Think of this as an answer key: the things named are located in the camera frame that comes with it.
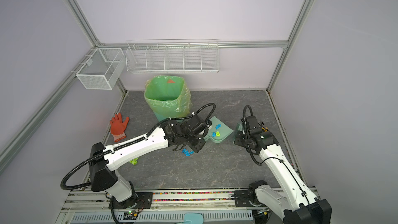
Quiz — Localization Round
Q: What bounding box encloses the mint green dustpan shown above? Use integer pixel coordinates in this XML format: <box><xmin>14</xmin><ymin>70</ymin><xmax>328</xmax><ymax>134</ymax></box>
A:
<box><xmin>204</xmin><ymin>116</ymin><xmax>233</xmax><ymax>144</ymax></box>

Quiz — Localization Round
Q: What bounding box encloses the mint green hand brush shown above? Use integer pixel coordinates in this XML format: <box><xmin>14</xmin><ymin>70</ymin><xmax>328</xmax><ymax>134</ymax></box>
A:
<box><xmin>236</xmin><ymin>122</ymin><xmax>244</xmax><ymax>132</ymax></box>

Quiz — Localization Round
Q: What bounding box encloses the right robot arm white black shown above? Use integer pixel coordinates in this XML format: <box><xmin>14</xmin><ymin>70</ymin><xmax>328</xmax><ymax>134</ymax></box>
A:
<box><xmin>234</xmin><ymin>116</ymin><xmax>332</xmax><ymax>224</ymax></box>

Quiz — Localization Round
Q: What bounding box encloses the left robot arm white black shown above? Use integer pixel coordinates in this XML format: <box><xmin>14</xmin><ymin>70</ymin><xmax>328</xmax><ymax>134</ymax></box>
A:
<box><xmin>60</xmin><ymin>114</ymin><xmax>212</xmax><ymax>203</ymax></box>

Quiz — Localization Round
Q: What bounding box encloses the blue paper scrap front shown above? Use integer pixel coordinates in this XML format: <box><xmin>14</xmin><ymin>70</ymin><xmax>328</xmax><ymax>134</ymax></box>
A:
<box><xmin>182</xmin><ymin>148</ymin><xmax>194</xmax><ymax>157</ymax></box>

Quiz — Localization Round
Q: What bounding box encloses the green trash bin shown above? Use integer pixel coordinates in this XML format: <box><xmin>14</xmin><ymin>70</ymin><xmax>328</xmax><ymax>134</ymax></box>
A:
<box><xmin>144</xmin><ymin>75</ymin><xmax>187</xmax><ymax>122</ymax></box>

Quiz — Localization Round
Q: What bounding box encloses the yellow-green plastic bin liner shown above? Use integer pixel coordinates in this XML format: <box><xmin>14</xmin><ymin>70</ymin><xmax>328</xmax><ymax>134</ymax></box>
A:
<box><xmin>143</xmin><ymin>74</ymin><xmax>192</xmax><ymax>120</ymax></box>

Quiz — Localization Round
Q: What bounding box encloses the green paper scrap near left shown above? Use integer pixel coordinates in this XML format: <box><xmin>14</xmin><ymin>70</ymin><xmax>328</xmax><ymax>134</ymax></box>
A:
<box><xmin>130</xmin><ymin>158</ymin><xmax>138</xmax><ymax>165</ymax></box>

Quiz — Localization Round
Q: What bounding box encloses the red rubber glove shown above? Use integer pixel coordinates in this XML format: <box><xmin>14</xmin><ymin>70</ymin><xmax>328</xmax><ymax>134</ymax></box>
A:
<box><xmin>110</xmin><ymin>113</ymin><xmax>130</xmax><ymax>142</ymax></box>

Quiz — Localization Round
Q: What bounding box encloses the light blue object front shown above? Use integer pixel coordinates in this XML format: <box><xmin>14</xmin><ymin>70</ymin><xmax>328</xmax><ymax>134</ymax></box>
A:
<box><xmin>183</xmin><ymin>213</ymin><xmax>204</xmax><ymax>224</ymax></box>

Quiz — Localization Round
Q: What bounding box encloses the white mesh box basket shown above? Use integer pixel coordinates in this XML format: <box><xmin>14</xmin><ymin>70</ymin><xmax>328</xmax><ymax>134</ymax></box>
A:
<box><xmin>76</xmin><ymin>48</ymin><xmax>126</xmax><ymax>90</ymax></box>

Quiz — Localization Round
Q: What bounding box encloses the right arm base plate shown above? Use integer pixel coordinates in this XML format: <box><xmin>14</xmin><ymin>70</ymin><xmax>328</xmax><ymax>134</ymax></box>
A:
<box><xmin>231</xmin><ymin>189</ymin><xmax>265</xmax><ymax>207</ymax></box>

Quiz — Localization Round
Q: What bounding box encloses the white wire shelf basket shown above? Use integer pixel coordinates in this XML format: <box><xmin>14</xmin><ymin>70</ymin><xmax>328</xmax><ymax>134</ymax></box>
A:
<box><xmin>125</xmin><ymin>39</ymin><xmax>220</xmax><ymax>73</ymax></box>

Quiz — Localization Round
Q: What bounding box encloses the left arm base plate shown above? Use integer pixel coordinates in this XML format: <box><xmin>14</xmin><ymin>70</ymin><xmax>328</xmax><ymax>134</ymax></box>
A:
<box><xmin>111</xmin><ymin>192</ymin><xmax>153</xmax><ymax>210</ymax></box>

